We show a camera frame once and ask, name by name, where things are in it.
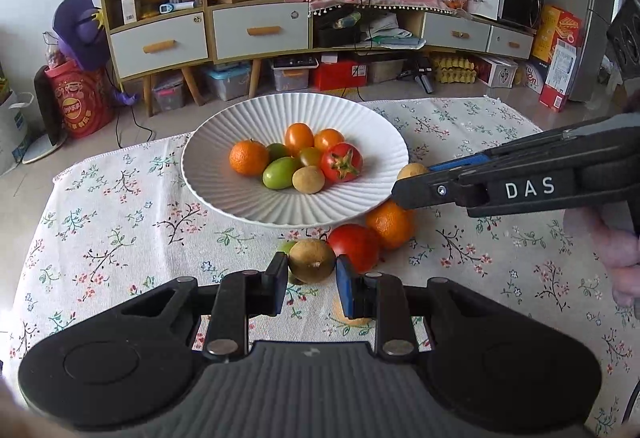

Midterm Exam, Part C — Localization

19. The red bag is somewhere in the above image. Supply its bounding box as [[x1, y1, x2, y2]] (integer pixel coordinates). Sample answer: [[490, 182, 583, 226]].
[[44, 60, 115, 139]]

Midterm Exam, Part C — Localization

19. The orange cherry tomato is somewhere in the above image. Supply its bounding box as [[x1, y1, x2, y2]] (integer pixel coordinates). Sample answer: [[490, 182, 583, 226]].
[[313, 128, 346, 153], [284, 123, 315, 156]]

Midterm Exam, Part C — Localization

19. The orange and red carton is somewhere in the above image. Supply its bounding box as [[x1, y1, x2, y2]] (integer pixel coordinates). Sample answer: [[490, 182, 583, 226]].
[[531, 5, 583, 64]]

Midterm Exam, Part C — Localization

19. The large mandarin orange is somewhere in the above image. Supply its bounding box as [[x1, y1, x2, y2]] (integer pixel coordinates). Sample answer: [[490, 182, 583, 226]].
[[365, 200, 417, 251]]

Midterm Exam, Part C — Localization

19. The small mandarin orange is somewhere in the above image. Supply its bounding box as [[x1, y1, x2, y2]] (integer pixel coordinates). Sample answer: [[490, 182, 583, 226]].
[[229, 139, 271, 177]]

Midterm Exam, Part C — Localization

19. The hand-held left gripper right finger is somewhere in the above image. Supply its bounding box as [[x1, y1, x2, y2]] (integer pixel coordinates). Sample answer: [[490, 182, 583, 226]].
[[335, 254, 508, 363]]

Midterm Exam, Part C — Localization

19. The white drawer with orange handle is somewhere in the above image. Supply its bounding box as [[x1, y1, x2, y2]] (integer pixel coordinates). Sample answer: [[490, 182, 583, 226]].
[[109, 15, 208, 79], [212, 3, 310, 61]]

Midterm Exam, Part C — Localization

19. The light green tomato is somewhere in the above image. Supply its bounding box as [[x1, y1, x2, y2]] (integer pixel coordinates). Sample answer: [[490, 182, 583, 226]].
[[262, 156, 303, 190]]

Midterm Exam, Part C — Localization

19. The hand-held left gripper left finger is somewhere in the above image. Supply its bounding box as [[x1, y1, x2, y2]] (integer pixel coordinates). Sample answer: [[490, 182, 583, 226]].
[[118, 251, 290, 363]]

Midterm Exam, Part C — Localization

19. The wooden cabinet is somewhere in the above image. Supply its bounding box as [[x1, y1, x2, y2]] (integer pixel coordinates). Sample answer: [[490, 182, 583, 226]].
[[95, 0, 536, 119]]

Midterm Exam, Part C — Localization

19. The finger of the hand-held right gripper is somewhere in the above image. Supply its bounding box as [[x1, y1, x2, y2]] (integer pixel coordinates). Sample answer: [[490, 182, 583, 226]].
[[427, 128, 571, 173], [391, 166, 492, 219]]

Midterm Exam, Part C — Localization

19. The red box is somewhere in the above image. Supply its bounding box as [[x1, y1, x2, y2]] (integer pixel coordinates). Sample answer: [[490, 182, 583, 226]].
[[314, 60, 368, 91]]

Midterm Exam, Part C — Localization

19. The red tomato with green stem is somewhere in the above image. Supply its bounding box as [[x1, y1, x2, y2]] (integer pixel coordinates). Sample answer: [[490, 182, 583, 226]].
[[320, 142, 364, 183]]

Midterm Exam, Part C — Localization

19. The yellow cherry tomato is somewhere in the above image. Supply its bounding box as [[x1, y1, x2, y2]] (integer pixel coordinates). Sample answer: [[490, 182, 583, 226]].
[[298, 146, 324, 169]]

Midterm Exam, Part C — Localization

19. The clear plastic storage box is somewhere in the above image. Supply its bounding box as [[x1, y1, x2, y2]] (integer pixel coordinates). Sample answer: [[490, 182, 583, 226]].
[[272, 58, 318, 91], [151, 73, 188, 111], [202, 63, 252, 101]]

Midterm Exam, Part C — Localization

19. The egg tray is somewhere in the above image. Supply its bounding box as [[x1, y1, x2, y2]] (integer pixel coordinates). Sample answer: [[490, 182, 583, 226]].
[[432, 55, 478, 84]]

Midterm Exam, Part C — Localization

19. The black board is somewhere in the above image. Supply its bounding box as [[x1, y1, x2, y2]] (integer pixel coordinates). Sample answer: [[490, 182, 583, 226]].
[[34, 67, 66, 146]]

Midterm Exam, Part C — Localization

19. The white ribbed plate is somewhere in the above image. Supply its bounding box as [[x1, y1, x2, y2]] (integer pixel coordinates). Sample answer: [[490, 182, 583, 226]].
[[181, 93, 411, 229]]

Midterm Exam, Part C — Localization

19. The small white drawer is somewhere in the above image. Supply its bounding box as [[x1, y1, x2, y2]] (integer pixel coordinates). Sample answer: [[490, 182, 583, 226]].
[[487, 25, 535, 60], [422, 13, 491, 54]]

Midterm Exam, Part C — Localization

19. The brown kiwi fruit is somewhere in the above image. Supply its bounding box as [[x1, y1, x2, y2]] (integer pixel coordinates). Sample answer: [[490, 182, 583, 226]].
[[288, 239, 337, 284]]

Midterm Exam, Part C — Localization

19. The purple plush toy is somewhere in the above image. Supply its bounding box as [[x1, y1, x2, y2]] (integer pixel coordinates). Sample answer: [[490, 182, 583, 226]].
[[52, 0, 112, 74]]

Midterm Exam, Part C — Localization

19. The person's right hand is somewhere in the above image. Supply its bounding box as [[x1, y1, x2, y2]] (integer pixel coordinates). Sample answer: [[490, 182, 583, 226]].
[[562, 205, 640, 314]]

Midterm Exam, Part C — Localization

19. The plain red tomato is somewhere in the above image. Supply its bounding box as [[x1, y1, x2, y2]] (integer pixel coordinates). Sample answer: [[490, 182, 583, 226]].
[[327, 224, 382, 274]]

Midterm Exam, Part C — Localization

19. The white paper bag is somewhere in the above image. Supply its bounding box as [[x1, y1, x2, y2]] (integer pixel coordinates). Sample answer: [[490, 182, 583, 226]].
[[0, 90, 34, 174]]

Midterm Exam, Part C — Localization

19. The floral tablecloth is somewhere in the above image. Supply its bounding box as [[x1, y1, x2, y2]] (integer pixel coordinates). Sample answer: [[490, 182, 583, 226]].
[[0, 95, 640, 438]]

